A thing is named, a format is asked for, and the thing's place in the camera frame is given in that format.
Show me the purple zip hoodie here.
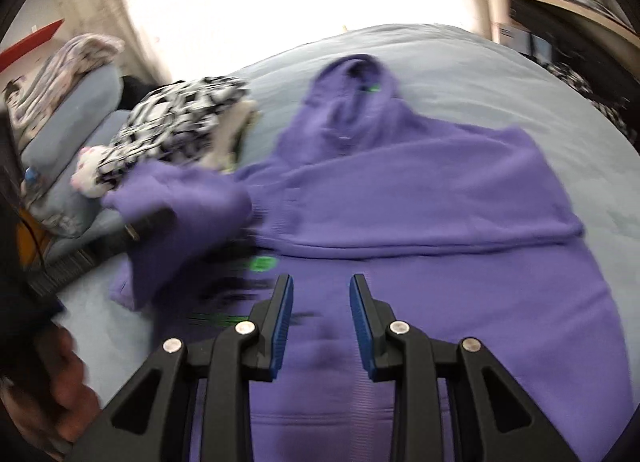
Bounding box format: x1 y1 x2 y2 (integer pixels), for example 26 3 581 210
104 55 634 461

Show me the black white clothes pile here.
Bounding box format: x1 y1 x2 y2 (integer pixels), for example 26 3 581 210
542 63 638 145

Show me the person's left hand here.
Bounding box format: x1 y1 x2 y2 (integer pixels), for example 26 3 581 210
1 325 101 454

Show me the white pink cat plush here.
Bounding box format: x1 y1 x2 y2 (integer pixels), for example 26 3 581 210
70 145 119 199

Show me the black white patterned folded garment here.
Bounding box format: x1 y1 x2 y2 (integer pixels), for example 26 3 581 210
96 76 248 188

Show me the cream folded garment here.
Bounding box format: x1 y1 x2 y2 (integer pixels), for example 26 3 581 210
198 100 259 173

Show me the black fuzzy garment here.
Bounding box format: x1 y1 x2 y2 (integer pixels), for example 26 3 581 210
118 75 160 110

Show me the pink white folded blanket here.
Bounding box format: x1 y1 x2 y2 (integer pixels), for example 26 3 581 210
9 32 125 147

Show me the blue-grey bed blanket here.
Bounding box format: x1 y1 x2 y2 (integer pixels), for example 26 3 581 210
63 26 639 405

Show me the red wall shelf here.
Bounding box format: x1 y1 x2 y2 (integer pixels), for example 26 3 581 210
0 18 64 72

